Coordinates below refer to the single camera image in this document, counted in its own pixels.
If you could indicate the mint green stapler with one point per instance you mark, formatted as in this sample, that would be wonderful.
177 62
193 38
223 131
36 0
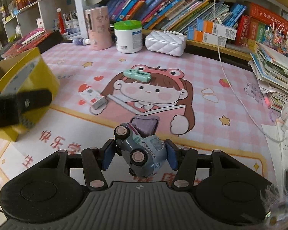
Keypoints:
136 74

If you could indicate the row of blue colourful books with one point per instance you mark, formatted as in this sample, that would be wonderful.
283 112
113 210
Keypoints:
163 4

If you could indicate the red boxed book set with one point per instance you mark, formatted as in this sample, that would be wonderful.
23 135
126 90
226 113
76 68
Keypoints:
254 26

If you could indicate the yellow tape roll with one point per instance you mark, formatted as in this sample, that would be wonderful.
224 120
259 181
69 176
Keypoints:
16 81

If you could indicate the grey fluffy object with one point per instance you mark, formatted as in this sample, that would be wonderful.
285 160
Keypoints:
276 203

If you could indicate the wooden bookshelf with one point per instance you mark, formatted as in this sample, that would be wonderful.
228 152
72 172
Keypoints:
230 50

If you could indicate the red printed packets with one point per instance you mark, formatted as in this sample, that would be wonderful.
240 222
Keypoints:
16 48

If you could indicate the orange blue white carton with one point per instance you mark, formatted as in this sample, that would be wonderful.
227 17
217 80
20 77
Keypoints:
220 28
206 38

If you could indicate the stack of papers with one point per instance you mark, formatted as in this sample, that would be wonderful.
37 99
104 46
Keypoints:
271 76

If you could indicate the grey toy truck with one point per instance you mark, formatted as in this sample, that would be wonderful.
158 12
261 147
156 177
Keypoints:
144 148

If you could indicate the white power adapter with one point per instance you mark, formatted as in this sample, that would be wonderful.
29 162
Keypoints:
92 97

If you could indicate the white quilted bag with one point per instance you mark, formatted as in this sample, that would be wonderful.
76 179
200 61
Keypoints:
164 43

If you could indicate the colourful hair ornament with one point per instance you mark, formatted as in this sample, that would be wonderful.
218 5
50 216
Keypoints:
278 38

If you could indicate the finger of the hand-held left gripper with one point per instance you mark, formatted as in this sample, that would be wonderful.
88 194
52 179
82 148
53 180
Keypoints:
36 100

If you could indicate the pink humidifier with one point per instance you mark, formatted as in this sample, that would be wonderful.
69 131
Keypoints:
99 28

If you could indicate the red tall pen toy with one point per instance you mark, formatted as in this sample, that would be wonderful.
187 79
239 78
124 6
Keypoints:
61 22

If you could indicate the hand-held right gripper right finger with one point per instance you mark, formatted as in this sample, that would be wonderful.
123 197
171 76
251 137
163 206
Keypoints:
172 157

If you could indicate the white pen holder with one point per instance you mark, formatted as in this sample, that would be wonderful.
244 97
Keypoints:
69 25
76 24

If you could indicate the yellow cardboard box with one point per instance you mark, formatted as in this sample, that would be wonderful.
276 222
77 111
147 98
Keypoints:
4 133

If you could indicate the white printed paper sheet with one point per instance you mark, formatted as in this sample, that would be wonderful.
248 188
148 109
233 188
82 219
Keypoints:
280 146

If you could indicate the white shelf unit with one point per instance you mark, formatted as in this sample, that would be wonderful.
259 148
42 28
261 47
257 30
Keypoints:
45 7

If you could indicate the white envelope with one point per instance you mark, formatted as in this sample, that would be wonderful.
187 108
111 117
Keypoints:
32 35

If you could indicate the small purple white bottle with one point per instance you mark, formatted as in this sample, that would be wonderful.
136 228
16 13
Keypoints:
80 41

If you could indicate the white jar green lid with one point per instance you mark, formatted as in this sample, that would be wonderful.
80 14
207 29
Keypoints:
128 38

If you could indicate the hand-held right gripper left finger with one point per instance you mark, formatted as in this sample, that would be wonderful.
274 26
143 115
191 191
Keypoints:
109 157

